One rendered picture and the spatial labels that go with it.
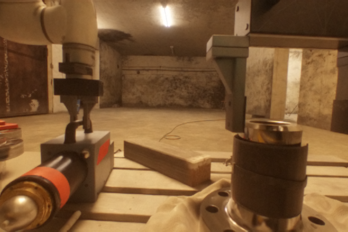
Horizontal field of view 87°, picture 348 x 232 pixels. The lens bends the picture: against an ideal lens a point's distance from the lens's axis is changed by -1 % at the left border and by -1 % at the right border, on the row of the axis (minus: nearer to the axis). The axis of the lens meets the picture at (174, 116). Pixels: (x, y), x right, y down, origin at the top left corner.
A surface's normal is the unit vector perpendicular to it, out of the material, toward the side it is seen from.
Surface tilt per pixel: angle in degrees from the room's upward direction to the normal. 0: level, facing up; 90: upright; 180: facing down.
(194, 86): 90
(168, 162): 90
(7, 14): 113
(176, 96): 90
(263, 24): 90
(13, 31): 127
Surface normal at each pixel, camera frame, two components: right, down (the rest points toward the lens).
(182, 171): -0.70, 0.04
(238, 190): -0.93, 0.00
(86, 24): 0.77, 0.10
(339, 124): -1.00, -0.03
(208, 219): 0.03, -1.00
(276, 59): -0.04, 0.08
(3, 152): 0.95, 0.05
